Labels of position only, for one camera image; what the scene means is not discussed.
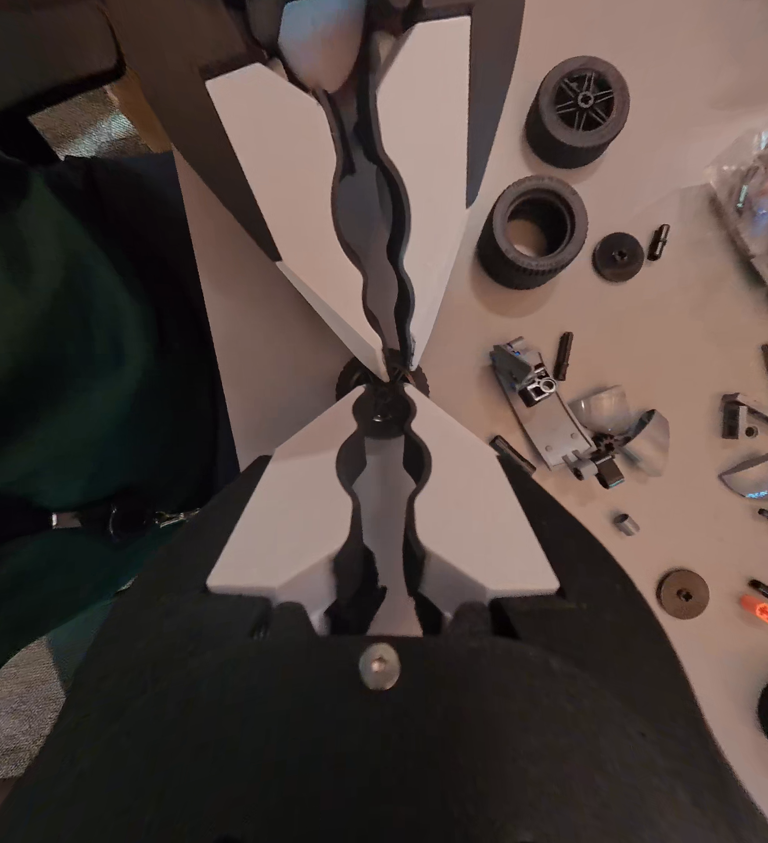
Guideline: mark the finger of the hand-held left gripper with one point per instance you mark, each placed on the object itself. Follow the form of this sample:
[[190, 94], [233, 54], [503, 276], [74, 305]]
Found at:
[[436, 132], [272, 164]]

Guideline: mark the toy wheel with tire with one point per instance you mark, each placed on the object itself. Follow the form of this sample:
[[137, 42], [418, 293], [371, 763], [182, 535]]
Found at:
[[568, 145]]

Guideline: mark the black round toy disc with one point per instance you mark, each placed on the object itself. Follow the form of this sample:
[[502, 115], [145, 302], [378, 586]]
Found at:
[[670, 602], [604, 267]]

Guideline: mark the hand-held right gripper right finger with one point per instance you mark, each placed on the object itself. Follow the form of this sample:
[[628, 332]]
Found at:
[[483, 527]]

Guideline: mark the short black pin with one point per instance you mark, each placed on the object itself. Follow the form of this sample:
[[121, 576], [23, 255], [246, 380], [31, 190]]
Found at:
[[659, 243]]

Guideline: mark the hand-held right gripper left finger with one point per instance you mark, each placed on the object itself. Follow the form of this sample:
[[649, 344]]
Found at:
[[278, 527]]

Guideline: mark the small grey cylinder brick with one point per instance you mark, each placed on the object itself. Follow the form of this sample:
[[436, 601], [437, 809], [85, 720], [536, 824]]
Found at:
[[626, 525]]

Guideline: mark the pile of grey toy bricks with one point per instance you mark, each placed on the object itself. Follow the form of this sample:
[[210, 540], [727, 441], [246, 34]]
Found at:
[[746, 415]]

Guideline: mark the clear bag of small parts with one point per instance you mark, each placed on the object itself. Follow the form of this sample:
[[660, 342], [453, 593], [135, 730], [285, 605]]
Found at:
[[766, 217]]

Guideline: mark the grey curved dome brick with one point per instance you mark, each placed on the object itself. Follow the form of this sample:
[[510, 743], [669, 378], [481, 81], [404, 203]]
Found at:
[[752, 481]]

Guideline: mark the black spoked toy wheel rim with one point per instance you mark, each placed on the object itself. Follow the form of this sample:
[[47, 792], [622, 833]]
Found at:
[[390, 402]]

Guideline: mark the grey plate brick assembly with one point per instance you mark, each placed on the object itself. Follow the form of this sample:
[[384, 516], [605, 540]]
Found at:
[[548, 421]]

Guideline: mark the black pin connector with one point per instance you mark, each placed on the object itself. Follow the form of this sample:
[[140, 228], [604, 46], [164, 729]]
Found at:
[[512, 454]]

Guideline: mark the thin black axle pin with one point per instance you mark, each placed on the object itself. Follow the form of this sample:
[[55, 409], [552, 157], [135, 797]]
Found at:
[[563, 355]]

